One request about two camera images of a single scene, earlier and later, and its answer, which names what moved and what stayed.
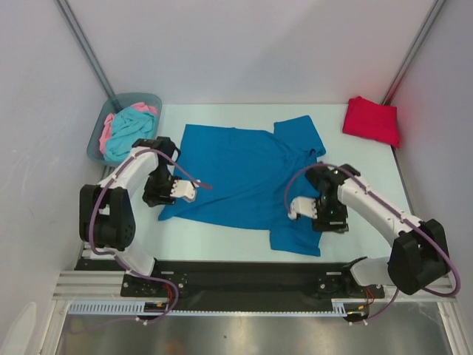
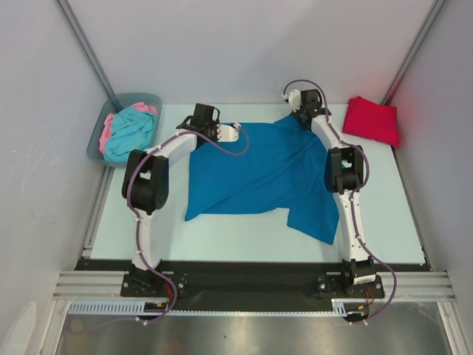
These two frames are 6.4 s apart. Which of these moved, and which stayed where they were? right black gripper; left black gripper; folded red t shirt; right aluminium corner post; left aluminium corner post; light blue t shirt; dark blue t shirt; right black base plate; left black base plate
Moved: dark blue t shirt; right black gripper; left black gripper
Stayed: right aluminium corner post; right black base plate; left aluminium corner post; left black base plate; light blue t shirt; folded red t shirt
